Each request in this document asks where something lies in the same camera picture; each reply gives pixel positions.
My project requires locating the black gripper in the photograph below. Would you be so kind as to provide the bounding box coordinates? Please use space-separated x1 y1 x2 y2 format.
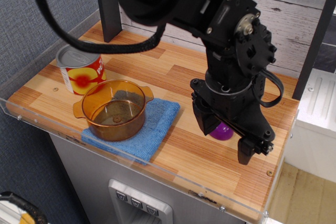
190 79 275 165

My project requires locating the red yellow peach can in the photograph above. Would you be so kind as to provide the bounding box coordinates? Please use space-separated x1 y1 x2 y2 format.
56 45 107 95

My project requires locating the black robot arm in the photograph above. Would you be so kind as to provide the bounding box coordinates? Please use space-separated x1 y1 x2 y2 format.
118 0 279 165

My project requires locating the purple toy eggplant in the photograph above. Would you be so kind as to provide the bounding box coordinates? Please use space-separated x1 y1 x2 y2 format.
210 122 234 141

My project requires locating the blue microfiber cloth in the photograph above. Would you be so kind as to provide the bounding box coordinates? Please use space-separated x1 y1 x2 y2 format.
81 98 181 165

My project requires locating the white appliance at right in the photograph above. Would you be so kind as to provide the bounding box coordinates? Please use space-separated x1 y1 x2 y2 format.
284 69 335 182

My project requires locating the amber glass pot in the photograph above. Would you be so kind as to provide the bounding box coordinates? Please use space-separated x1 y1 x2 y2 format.
73 80 154 142

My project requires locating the grey cabinet with dispenser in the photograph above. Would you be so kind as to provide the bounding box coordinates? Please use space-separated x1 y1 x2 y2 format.
50 135 244 223

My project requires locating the yellow black object corner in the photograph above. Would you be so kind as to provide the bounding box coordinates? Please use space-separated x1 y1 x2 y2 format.
1 191 49 223

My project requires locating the black braided cable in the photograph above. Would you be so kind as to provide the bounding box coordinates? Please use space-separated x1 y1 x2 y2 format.
23 0 167 54

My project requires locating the dark vertical post right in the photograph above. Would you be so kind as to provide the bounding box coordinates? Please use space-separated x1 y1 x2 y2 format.
292 0 335 100

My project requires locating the dark vertical post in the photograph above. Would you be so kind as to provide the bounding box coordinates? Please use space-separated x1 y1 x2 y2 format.
98 0 122 42
292 0 335 100

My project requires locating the dark vertical post left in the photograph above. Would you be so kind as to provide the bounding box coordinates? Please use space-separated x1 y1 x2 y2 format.
98 0 122 42

